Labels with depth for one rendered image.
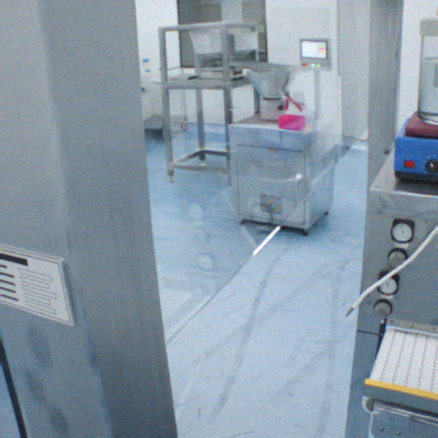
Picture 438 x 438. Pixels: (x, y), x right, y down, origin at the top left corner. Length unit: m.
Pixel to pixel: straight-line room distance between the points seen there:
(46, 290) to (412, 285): 0.73
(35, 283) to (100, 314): 0.03
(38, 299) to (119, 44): 0.11
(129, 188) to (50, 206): 0.04
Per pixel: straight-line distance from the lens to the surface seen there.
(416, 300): 0.91
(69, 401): 0.26
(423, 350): 1.24
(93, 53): 0.21
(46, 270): 0.22
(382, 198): 0.84
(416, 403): 1.07
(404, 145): 0.87
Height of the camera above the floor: 1.53
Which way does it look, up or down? 21 degrees down
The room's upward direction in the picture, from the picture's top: 3 degrees counter-clockwise
